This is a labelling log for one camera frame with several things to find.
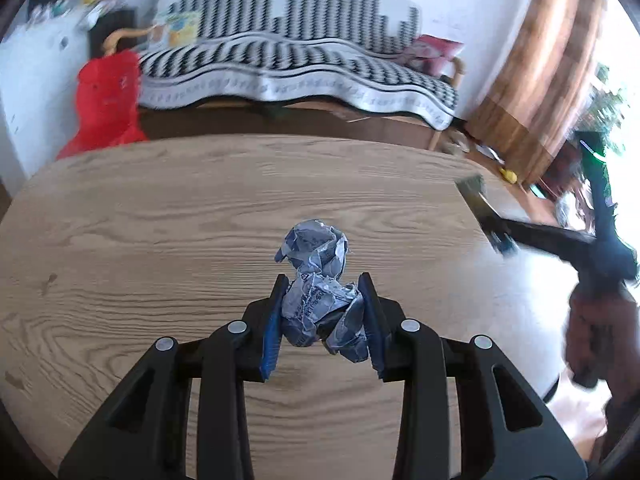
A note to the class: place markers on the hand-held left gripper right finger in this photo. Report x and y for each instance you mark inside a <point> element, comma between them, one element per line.
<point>372,325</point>

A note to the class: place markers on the pile of clutter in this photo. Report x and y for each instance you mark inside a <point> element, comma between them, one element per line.
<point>97,0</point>

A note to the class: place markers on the brown striped curtain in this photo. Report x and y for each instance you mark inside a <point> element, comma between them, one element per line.
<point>540,70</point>

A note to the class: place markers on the picture book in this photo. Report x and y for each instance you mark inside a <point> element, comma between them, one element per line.
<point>177,30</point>

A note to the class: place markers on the black white striped blanket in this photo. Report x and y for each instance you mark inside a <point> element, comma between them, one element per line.
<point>300,60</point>

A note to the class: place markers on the wooden sofa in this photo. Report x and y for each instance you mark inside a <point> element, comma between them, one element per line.
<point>120,36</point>

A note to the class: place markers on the blue white plastic bag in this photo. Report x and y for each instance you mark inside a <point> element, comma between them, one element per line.
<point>315,305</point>

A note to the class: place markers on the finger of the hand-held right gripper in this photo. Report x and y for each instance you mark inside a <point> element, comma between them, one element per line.
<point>540,235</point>

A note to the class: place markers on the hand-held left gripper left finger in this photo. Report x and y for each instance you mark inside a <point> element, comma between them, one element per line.
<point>272,330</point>

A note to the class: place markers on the person's right hand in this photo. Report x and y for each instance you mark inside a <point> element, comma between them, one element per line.
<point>595,330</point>

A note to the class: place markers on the green potted plant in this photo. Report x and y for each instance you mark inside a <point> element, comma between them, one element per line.
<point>607,105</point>

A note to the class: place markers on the pink printed cushion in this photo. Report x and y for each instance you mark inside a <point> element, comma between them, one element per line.
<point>430,55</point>

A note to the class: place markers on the small yellow object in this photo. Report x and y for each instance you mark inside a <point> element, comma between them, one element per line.
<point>508,175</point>

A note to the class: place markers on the white cabinet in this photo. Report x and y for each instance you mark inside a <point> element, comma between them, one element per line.
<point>35,95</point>

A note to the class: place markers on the red cloth on chair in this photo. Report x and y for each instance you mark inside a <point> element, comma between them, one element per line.
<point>102,105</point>

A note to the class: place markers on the black box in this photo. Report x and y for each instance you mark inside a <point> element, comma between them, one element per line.
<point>112,30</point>

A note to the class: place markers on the white carton box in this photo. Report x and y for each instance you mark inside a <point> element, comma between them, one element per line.
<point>475,195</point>

